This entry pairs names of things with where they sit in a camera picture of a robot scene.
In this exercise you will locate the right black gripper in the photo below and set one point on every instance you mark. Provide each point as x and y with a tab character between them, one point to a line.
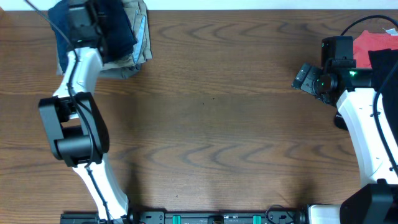
314	73

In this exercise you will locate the dark blue denim shorts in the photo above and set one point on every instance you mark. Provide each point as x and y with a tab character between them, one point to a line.
116	42

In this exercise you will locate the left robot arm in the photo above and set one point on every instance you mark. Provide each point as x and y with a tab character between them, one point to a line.
77	133

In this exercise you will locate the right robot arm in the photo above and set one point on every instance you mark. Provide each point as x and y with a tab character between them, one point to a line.
351	91

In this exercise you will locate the red garment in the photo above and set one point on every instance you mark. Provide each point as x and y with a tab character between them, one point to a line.
368	41

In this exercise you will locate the black garment with logo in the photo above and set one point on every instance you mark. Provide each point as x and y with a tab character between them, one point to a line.
382	76

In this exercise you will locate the folded khaki trousers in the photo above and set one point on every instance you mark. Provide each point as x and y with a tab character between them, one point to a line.
129	65

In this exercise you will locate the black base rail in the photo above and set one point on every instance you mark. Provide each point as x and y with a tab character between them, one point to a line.
272	215

